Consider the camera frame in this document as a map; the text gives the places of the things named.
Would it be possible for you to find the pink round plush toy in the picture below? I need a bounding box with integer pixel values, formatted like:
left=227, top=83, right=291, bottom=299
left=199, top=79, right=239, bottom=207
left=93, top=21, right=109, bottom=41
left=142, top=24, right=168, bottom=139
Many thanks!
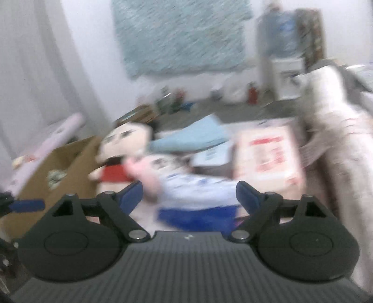
left=124, top=153, right=181, bottom=204

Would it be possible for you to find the grey white blanket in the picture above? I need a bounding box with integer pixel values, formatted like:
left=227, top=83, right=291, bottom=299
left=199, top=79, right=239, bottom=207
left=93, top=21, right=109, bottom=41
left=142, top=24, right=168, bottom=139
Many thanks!
left=296, top=58, right=373, bottom=292

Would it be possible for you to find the black-haired plush doll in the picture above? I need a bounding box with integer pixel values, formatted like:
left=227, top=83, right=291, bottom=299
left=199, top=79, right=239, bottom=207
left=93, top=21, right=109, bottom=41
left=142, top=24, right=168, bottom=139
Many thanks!
left=87, top=122, right=155, bottom=193

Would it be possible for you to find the white curtain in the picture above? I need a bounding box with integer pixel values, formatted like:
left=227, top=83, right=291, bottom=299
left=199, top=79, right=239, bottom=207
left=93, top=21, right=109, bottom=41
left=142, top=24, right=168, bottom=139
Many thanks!
left=0, top=0, right=113, bottom=159

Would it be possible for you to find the blue water bottle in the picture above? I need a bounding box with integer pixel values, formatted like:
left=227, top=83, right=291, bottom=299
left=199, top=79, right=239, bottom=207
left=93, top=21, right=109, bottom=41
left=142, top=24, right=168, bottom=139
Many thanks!
left=258, top=10, right=300, bottom=59

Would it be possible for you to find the pink rolled mat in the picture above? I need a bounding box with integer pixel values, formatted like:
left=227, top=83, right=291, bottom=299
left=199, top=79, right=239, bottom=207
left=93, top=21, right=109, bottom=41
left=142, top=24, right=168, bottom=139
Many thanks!
left=0, top=112, right=87, bottom=193

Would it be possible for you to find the pink red wipes pack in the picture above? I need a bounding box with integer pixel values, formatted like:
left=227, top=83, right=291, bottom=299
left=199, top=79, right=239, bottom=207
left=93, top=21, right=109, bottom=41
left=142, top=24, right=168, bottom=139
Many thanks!
left=233, top=125, right=307, bottom=199

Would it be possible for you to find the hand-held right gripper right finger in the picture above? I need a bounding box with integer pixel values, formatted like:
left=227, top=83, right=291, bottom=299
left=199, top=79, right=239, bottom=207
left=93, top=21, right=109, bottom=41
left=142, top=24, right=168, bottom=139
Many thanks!
left=229, top=181, right=329, bottom=243

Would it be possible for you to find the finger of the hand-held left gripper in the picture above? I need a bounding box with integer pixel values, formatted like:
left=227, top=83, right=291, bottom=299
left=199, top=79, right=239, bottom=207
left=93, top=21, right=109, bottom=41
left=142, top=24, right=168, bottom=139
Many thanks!
left=0, top=193, right=46, bottom=217

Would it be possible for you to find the red thermos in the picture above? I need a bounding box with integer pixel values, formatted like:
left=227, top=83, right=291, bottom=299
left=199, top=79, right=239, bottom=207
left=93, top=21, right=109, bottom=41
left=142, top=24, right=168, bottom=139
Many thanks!
left=248, top=83, right=260, bottom=104

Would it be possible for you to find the teal floral wall cloth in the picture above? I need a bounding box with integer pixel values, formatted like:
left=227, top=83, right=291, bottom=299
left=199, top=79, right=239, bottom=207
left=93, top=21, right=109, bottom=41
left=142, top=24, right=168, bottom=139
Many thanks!
left=111, top=0, right=254, bottom=80

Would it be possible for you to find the brown cardboard box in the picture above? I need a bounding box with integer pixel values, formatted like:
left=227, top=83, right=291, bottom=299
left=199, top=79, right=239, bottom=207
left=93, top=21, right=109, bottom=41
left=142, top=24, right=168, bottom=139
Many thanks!
left=6, top=135, right=105, bottom=239

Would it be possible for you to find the light blue quilted pad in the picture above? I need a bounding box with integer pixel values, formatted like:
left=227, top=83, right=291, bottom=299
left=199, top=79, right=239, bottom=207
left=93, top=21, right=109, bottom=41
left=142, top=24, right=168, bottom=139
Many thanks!
left=149, top=114, right=234, bottom=154

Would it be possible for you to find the small cardboard box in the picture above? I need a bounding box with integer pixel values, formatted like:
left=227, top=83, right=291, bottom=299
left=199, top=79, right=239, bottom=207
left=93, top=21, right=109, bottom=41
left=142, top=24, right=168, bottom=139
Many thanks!
left=116, top=104, right=159, bottom=126

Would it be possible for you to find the green white scrunchie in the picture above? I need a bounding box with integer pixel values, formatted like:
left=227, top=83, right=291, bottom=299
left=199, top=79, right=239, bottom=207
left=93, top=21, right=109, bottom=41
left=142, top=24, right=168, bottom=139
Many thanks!
left=47, top=169, right=68, bottom=190

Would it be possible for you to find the white plastic bag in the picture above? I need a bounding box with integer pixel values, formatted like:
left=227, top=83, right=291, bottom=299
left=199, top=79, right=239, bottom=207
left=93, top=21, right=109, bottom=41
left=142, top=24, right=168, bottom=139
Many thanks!
left=223, top=78, right=248, bottom=103

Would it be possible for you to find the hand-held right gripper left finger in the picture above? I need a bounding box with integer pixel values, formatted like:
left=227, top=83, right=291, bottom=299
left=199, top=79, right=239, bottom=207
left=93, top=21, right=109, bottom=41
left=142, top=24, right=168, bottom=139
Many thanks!
left=51, top=181, right=151, bottom=243

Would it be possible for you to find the patterned rolled mat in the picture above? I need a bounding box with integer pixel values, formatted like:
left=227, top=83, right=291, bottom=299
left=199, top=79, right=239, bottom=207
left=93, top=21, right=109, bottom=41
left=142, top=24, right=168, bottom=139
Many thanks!
left=294, top=9, right=325, bottom=68

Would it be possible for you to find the blue white wipes pack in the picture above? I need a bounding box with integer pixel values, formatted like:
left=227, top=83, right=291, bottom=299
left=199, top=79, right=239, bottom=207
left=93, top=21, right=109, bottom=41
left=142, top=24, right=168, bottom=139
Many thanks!
left=157, top=171, right=243, bottom=231

